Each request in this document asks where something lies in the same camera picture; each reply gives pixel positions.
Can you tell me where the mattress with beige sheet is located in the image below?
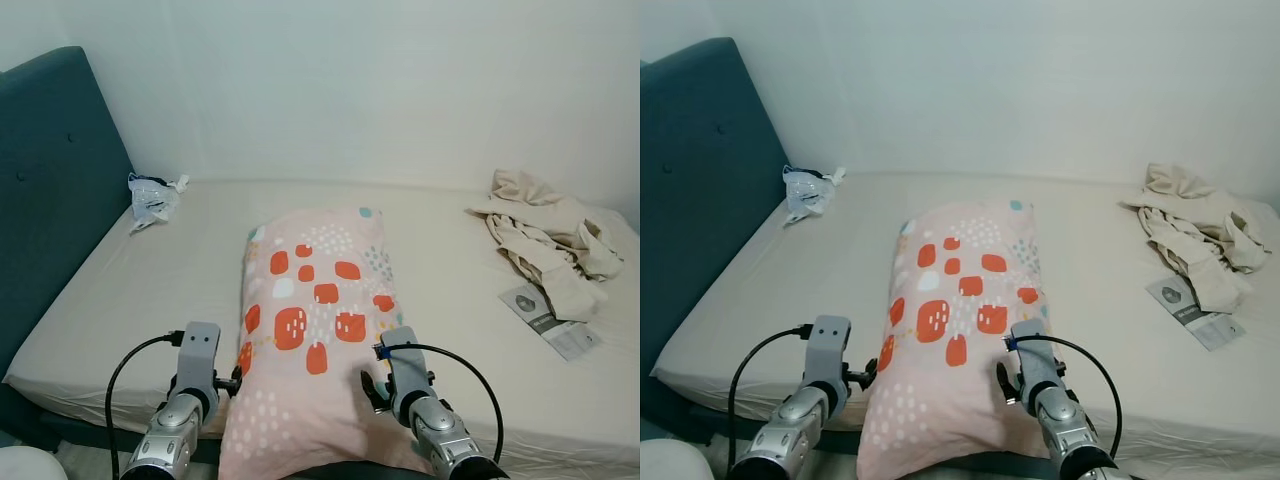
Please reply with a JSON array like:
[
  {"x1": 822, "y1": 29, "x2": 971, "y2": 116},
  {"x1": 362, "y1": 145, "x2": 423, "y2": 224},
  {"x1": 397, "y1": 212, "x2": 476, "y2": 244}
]
[
  {"x1": 3, "y1": 178, "x2": 641, "y2": 471},
  {"x1": 650, "y1": 172, "x2": 1280, "y2": 471}
]

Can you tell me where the beige crumpled clothing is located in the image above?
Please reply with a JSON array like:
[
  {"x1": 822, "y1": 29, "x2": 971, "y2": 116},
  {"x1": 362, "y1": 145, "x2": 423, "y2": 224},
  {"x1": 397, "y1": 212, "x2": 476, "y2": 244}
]
[
  {"x1": 1120, "y1": 162, "x2": 1278, "y2": 313},
  {"x1": 464, "y1": 168, "x2": 627, "y2": 323}
]

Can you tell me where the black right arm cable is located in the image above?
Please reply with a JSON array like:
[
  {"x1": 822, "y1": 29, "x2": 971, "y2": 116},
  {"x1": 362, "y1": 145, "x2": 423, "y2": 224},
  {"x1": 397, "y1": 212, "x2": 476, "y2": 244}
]
[
  {"x1": 373, "y1": 343, "x2": 505, "y2": 463},
  {"x1": 1005, "y1": 334, "x2": 1123, "y2": 459}
]

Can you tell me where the teal bed frame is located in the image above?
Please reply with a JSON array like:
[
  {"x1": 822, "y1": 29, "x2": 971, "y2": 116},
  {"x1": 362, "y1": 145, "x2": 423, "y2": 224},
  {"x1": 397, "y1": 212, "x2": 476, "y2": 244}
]
[
  {"x1": 0, "y1": 380, "x2": 226, "y2": 471},
  {"x1": 640, "y1": 375, "x2": 871, "y2": 471}
]

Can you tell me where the grey printed booklet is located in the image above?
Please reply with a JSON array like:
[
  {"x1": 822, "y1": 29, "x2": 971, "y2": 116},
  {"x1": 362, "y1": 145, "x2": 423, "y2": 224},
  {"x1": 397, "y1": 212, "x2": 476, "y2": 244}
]
[
  {"x1": 497, "y1": 283, "x2": 605, "y2": 362},
  {"x1": 1146, "y1": 275, "x2": 1247, "y2": 352}
]

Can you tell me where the clear plastic bag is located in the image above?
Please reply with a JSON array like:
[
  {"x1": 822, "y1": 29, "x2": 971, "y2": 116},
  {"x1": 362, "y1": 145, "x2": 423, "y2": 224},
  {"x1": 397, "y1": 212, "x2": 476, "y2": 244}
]
[
  {"x1": 127, "y1": 172, "x2": 191, "y2": 234},
  {"x1": 783, "y1": 165, "x2": 847, "y2": 225}
]

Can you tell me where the pink patterned pillow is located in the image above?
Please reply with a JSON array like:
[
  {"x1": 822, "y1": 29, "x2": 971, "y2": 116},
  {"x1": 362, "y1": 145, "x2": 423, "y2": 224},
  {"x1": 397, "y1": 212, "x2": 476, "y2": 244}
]
[
  {"x1": 857, "y1": 198, "x2": 1076, "y2": 480},
  {"x1": 218, "y1": 206, "x2": 446, "y2": 480}
]

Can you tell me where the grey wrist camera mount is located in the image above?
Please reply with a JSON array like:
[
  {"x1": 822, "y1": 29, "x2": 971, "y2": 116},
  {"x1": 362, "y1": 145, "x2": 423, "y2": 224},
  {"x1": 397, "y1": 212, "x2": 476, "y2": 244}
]
[
  {"x1": 1010, "y1": 318, "x2": 1069, "y2": 411},
  {"x1": 378, "y1": 326, "x2": 433, "y2": 421},
  {"x1": 805, "y1": 315, "x2": 853, "y2": 396},
  {"x1": 174, "y1": 321, "x2": 222, "y2": 401}
]

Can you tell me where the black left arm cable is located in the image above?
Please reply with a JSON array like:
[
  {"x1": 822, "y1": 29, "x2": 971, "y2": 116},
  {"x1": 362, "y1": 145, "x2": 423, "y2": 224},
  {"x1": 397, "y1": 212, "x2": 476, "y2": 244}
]
[
  {"x1": 104, "y1": 331, "x2": 187, "y2": 480},
  {"x1": 727, "y1": 325, "x2": 813, "y2": 471}
]

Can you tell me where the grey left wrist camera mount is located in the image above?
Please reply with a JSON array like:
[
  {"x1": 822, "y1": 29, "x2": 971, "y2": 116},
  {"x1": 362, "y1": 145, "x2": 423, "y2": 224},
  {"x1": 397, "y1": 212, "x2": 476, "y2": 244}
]
[
  {"x1": 174, "y1": 321, "x2": 222, "y2": 401},
  {"x1": 805, "y1": 315, "x2": 853, "y2": 396}
]

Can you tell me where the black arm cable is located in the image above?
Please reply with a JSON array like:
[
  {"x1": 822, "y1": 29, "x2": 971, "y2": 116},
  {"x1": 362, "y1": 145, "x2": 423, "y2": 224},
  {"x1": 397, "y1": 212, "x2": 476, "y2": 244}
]
[
  {"x1": 727, "y1": 325, "x2": 813, "y2": 471},
  {"x1": 373, "y1": 343, "x2": 505, "y2": 463},
  {"x1": 104, "y1": 331, "x2": 187, "y2": 480},
  {"x1": 1005, "y1": 334, "x2": 1123, "y2": 459}
]

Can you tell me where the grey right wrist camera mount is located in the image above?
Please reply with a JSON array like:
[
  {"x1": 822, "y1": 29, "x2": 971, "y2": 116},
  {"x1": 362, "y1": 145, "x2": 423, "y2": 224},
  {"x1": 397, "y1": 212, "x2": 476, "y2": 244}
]
[
  {"x1": 1010, "y1": 318, "x2": 1069, "y2": 411},
  {"x1": 378, "y1": 326, "x2": 433, "y2": 421}
]

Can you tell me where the teal upholstered headboard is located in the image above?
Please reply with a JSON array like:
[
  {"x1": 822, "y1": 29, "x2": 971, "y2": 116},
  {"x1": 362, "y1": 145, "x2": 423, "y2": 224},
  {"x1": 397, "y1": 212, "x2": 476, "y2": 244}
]
[
  {"x1": 640, "y1": 37, "x2": 791, "y2": 376},
  {"x1": 0, "y1": 45, "x2": 136, "y2": 379}
]

